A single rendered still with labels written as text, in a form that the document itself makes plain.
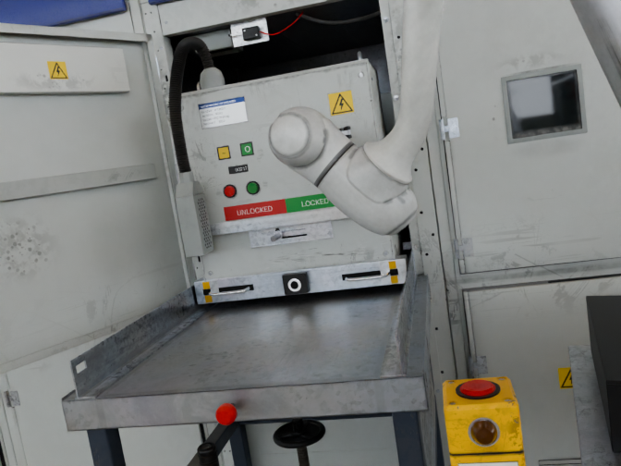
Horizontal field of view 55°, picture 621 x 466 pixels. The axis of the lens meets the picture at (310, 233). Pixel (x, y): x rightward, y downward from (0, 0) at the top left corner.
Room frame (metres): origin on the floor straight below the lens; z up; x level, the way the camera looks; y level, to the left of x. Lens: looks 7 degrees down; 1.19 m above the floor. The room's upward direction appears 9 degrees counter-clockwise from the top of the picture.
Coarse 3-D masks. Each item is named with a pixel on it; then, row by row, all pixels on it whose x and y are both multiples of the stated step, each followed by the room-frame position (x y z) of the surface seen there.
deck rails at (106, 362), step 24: (408, 264) 1.35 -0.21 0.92; (192, 288) 1.50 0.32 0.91; (408, 288) 1.23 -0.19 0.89; (168, 312) 1.35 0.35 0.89; (192, 312) 1.47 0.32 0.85; (408, 312) 1.15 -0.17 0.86; (120, 336) 1.14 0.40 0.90; (144, 336) 1.23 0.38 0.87; (168, 336) 1.29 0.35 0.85; (408, 336) 1.04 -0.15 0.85; (72, 360) 0.99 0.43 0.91; (96, 360) 1.05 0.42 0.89; (120, 360) 1.13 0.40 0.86; (144, 360) 1.15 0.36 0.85; (384, 360) 0.93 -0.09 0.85; (96, 384) 1.04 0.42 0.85
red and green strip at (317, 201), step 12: (252, 204) 1.47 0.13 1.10; (264, 204) 1.46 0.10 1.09; (276, 204) 1.46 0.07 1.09; (288, 204) 1.45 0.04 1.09; (300, 204) 1.44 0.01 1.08; (312, 204) 1.44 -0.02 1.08; (324, 204) 1.43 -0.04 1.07; (228, 216) 1.49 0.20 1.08; (240, 216) 1.48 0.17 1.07; (252, 216) 1.47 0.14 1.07
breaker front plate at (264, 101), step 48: (192, 96) 1.49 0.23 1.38; (240, 96) 1.47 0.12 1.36; (288, 96) 1.44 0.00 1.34; (192, 144) 1.50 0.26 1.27; (240, 192) 1.48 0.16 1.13; (288, 192) 1.45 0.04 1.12; (240, 240) 1.48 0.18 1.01; (288, 240) 1.45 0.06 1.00; (336, 240) 1.43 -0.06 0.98; (384, 240) 1.40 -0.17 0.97
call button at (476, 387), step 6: (468, 384) 0.66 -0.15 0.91; (474, 384) 0.66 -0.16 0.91; (480, 384) 0.66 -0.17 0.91; (486, 384) 0.65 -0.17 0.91; (492, 384) 0.65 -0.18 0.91; (462, 390) 0.65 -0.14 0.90; (468, 390) 0.64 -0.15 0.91; (474, 390) 0.64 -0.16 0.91; (480, 390) 0.64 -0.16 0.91; (486, 390) 0.64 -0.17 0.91; (492, 390) 0.64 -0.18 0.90
